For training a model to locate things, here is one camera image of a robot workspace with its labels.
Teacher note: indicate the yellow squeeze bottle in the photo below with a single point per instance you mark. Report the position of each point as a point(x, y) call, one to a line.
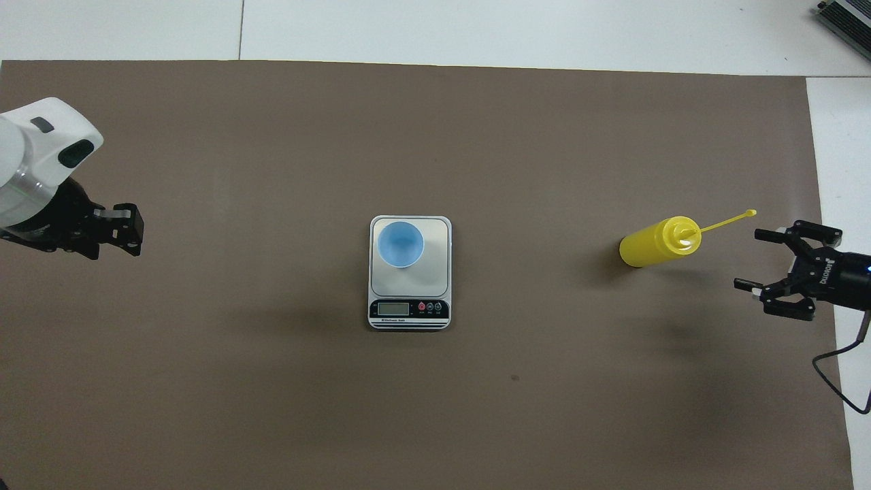
point(650, 246)

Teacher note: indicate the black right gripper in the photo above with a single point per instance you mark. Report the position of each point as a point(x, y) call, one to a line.
point(847, 279)

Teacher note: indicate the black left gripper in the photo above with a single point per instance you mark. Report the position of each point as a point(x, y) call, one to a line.
point(68, 218)

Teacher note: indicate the grey metal device box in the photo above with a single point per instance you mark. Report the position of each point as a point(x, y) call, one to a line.
point(847, 20)

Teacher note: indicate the light blue plastic cup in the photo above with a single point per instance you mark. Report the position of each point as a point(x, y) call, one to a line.
point(400, 245)

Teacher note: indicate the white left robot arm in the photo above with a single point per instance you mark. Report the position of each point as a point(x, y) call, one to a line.
point(34, 150)

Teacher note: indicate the silver digital kitchen scale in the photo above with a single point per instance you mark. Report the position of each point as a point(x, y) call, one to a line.
point(435, 272)

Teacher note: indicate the brown table mat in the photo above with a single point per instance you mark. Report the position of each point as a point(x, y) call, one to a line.
point(408, 136)

